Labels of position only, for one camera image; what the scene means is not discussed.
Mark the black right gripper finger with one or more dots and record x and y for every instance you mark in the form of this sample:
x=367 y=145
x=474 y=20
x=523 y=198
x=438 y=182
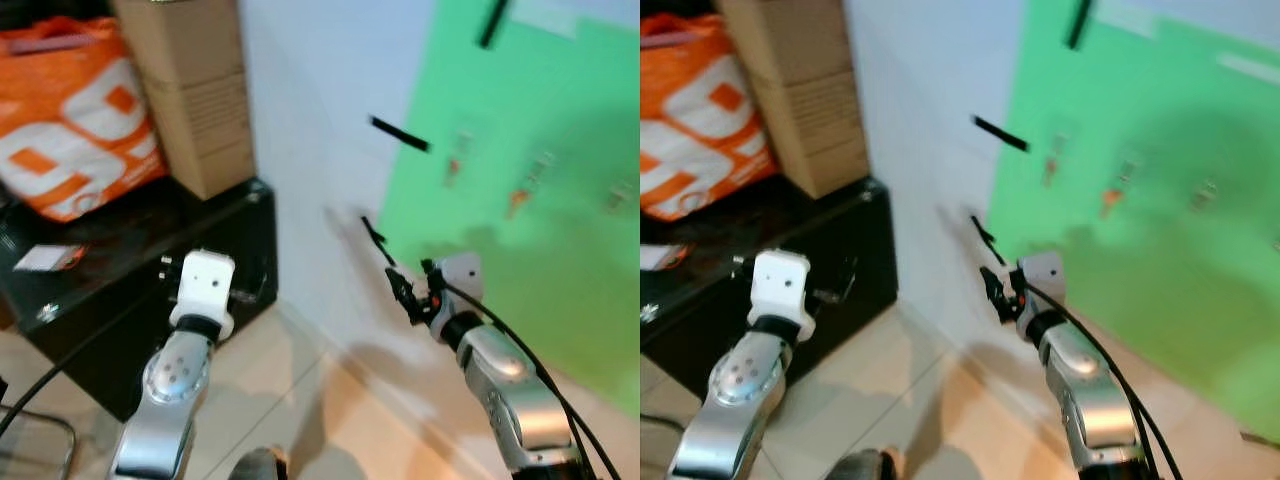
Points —
x=428 y=270
x=400 y=287
x=1017 y=269
x=991 y=285

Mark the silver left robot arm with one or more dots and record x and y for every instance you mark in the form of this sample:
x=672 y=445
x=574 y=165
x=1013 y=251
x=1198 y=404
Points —
x=735 y=385
x=170 y=385

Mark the grey black tape strip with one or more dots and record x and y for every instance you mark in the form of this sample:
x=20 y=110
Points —
x=984 y=238
x=378 y=241

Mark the orange key fob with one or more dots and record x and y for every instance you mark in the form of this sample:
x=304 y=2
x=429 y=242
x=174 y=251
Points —
x=1111 y=203
x=455 y=172
x=1051 y=172
x=519 y=203

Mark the green backdrop sheet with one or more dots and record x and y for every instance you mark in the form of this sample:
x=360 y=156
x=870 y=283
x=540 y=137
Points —
x=1170 y=100
x=560 y=100

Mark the grey robot foot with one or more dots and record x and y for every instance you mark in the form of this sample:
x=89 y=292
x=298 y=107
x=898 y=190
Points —
x=260 y=466
x=865 y=466

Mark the brown cardboard box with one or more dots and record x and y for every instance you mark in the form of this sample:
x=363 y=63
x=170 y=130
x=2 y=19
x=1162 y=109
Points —
x=195 y=100
x=810 y=100

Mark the black glossy cabinet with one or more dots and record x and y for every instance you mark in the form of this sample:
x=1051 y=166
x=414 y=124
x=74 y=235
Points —
x=700 y=290
x=110 y=300

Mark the orange white shopping bag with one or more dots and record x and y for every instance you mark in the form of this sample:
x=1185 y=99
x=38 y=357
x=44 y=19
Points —
x=700 y=120
x=70 y=120

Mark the white card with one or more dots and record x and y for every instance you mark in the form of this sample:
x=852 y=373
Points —
x=48 y=258

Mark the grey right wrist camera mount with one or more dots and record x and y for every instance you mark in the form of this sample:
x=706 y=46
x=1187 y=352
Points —
x=1045 y=280
x=462 y=280

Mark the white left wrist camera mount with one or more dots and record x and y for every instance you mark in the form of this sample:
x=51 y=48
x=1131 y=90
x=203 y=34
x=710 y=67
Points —
x=205 y=285
x=782 y=285

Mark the metal chair frame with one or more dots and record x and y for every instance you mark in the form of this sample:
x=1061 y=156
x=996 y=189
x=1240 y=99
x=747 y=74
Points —
x=62 y=425

